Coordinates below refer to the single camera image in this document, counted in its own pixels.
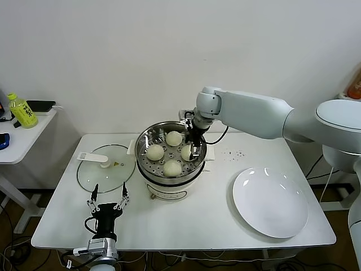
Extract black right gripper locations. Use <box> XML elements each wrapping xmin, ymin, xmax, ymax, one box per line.
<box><xmin>183</xmin><ymin>124</ymin><xmax>208</xmax><ymax>161</ymax></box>

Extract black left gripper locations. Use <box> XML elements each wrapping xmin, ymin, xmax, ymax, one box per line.
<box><xmin>87</xmin><ymin>182</ymin><xmax>132</xmax><ymax>240</ymax></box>

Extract white steamed baozi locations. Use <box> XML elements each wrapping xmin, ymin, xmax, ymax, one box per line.
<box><xmin>165</xmin><ymin>131</ymin><xmax>183</xmax><ymax>147</ymax></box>
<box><xmin>146</xmin><ymin>145</ymin><xmax>165</xmax><ymax>162</ymax></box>
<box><xmin>162</xmin><ymin>160</ymin><xmax>183</xmax><ymax>178</ymax></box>
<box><xmin>180</xmin><ymin>144</ymin><xmax>196</xmax><ymax>162</ymax></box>

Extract stainless steel steamer basket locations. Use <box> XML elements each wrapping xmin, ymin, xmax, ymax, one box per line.
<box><xmin>126</xmin><ymin>121</ymin><xmax>215</xmax><ymax>181</ymax></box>

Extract glass pot lid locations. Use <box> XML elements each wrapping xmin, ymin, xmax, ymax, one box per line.
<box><xmin>76</xmin><ymin>144</ymin><xmax>136</xmax><ymax>194</ymax></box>

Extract scattered dark crumbs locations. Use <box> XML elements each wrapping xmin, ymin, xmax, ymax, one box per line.
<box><xmin>222</xmin><ymin>148</ymin><xmax>245</xmax><ymax>163</ymax></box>

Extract white electric cooker base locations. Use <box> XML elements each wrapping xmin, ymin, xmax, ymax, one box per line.
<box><xmin>137</xmin><ymin>160</ymin><xmax>212</xmax><ymax>202</ymax></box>

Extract white side table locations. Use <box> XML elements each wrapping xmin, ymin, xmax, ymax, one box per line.
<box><xmin>0</xmin><ymin>108</ymin><xmax>59</xmax><ymax>234</ymax></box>

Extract white round plate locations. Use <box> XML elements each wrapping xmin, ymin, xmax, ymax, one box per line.
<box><xmin>232</xmin><ymin>167</ymin><xmax>309</xmax><ymax>239</ymax></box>

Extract yellow green tea bottle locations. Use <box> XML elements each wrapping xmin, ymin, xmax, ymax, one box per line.
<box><xmin>7</xmin><ymin>93</ymin><xmax>38</xmax><ymax>130</ymax></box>

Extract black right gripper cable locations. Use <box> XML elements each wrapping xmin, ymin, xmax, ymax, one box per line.
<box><xmin>202</xmin><ymin>125</ymin><xmax>229</xmax><ymax>145</ymax></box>

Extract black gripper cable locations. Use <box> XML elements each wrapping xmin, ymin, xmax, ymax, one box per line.
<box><xmin>202</xmin><ymin>125</ymin><xmax>229</xmax><ymax>145</ymax></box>
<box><xmin>84</xmin><ymin>216</ymin><xmax>98</xmax><ymax>234</ymax></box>

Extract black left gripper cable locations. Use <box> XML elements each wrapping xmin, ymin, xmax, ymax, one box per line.
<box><xmin>84</xmin><ymin>216</ymin><xmax>98</xmax><ymax>234</ymax></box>

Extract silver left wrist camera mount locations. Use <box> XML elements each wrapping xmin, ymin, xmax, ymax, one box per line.
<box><xmin>73</xmin><ymin>238</ymin><xmax>118</xmax><ymax>259</ymax></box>

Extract black power cable with plug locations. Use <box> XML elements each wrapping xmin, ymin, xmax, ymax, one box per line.
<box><xmin>306</xmin><ymin>154</ymin><xmax>325</xmax><ymax>180</ymax></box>

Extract white wall cable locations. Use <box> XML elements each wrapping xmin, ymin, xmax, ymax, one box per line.
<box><xmin>320</xmin><ymin>166</ymin><xmax>335</xmax><ymax>203</ymax></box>

